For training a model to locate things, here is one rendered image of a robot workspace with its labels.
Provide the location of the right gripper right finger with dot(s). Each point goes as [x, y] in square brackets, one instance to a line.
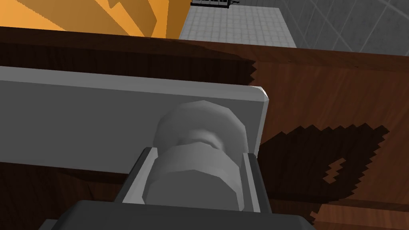
[255, 188]

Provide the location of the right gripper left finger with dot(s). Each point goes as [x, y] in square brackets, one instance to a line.
[135, 182]

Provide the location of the grey round knob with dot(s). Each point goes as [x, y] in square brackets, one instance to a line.
[195, 166]

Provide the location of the grey drawer front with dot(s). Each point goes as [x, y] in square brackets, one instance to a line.
[80, 124]

